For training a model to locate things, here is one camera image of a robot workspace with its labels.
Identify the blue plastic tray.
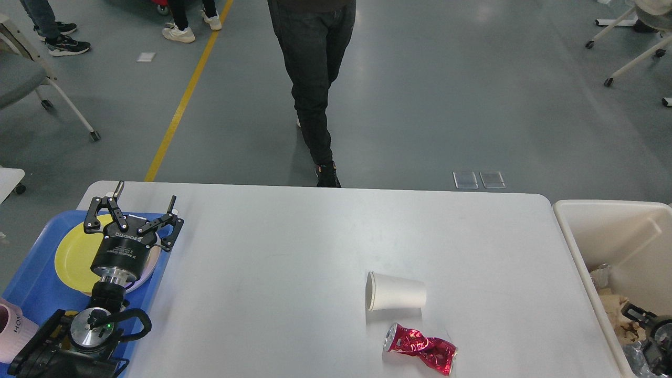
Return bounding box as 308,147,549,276
2,211,170,326

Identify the crushed red can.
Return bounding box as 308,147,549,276
383,323,458,376

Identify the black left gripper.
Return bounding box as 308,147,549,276
82,181,184,282

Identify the pink mug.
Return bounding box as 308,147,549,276
1,298,40,364

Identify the yellow plastic plate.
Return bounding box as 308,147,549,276
54,211,103,297

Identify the person in dark clothes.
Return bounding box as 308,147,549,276
267,1,356,187

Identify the floor socket plate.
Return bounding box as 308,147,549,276
452,171,479,190
479,171,507,189

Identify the person in blue jeans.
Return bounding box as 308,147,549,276
20,1,91,57

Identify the grey office chair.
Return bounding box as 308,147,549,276
1,14,101,141

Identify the right floor socket plate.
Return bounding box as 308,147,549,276
479,171,507,189

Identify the white paper cup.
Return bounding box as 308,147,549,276
365,272,427,311

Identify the pink plate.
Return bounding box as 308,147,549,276
125,246,161,293

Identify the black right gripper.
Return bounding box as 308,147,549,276
621,303,671,376

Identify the white side table corner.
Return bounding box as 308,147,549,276
0,167,25,203

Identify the person with white sneakers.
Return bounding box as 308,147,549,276
162,1,222,43

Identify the beige plastic bin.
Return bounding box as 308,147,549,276
553,200,671,377

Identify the red cart on floor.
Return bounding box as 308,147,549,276
152,0,170,15

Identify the left floor socket plate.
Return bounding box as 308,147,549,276
452,171,479,190

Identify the white chair base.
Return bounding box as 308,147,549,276
584,0,672,108

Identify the aluminium foil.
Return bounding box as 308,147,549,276
590,264,612,290
622,341,656,377

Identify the brown paper ball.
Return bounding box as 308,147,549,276
598,294,646,346

